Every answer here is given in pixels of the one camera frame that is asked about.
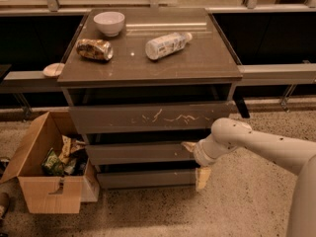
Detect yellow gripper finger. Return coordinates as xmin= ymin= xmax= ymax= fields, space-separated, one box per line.
xmin=182 ymin=141 xmax=196 ymax=152
xmin=196 ymin=167 xmax=211 ymax=191

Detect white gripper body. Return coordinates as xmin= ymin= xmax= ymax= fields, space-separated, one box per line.
xmin=194 ymin=138 xmax=224 ymax=167

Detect grey drawer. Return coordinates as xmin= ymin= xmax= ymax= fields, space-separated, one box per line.
xmin=69 ymin=102 xmax=232 ymax=134
xmin=86 ymin=141 xmax=195 ymax=165
xmin=97 ymin=168 xmax=196 ymax=189

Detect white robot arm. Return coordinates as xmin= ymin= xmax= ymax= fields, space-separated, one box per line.
xmin=182 ymin=118 xmax=316 ymax=237

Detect grey bottom drawer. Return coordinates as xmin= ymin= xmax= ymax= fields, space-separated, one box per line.
xmin=97 ymin=168 xmax=196 ymax=189

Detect grey drawer cabinet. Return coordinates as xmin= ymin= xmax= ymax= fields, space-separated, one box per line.
xmin=58 ymin=8 xmax=242 ymax=175

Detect grey top drawer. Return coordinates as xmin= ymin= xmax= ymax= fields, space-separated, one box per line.
xmin=69 ymin=102 xmax=232 ymax=134

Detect white plastic bottle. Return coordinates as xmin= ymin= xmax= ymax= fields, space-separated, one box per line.
xmin=145 ymin=33 xmax=193 ymax=60

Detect crumpled snack wrappers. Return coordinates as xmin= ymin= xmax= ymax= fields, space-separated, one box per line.
xmin=58 ymin=135 xmax=88 ymax=176

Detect crushed metal can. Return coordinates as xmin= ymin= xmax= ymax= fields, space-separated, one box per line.
xmin=76 ymin=39 xmax=114 ymax=61

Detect green snack bag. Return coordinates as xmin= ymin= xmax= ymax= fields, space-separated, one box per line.
xmin=41 ymin=148 xmax=64 ymax=176

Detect white ceramic bowl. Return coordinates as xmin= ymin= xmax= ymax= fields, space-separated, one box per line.
xmin=94 ymin=12 xmax=125 ymax=37

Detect cardboard box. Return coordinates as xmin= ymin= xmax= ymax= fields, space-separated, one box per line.
xmin=0 ymin=111 xmax=100 ymax=213

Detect grey metal window ledge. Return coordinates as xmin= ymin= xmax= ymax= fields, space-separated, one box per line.
xmin=0 ymin=63 xmax=316 ymax=94

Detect dark object at left edge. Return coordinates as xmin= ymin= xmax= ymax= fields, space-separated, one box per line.
xmin=0 ymin=193 xmax=10 ymax=218

